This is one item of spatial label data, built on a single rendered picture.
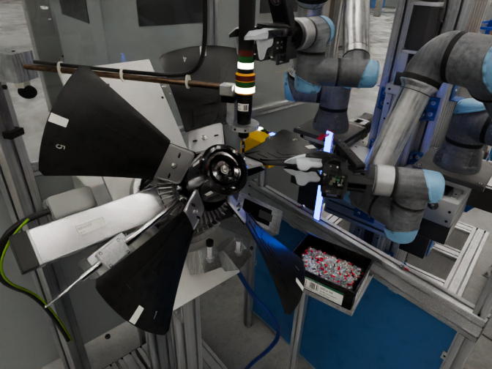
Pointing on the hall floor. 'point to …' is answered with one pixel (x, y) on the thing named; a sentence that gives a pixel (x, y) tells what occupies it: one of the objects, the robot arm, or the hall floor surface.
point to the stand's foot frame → (131, 359)
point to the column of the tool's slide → (25, 189)
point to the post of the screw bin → (297, 332)
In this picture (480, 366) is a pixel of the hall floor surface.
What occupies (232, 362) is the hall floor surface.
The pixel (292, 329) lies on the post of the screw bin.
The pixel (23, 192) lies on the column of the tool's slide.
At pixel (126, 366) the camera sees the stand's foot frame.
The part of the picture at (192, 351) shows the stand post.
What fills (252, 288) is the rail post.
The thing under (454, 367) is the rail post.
